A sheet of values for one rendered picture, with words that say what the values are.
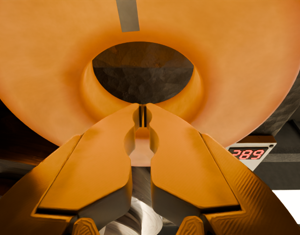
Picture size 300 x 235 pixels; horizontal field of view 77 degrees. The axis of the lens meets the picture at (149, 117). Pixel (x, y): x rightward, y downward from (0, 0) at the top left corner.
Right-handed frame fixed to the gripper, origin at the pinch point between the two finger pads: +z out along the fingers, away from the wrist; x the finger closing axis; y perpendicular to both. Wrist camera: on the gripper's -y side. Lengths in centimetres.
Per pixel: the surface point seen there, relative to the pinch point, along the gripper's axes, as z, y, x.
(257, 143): 18.1, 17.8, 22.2
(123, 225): 2.7, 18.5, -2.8
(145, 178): 8.6, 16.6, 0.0
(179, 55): 8.9, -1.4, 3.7
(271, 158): 370, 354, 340
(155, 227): 6.8, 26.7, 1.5
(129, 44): 8.6, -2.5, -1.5
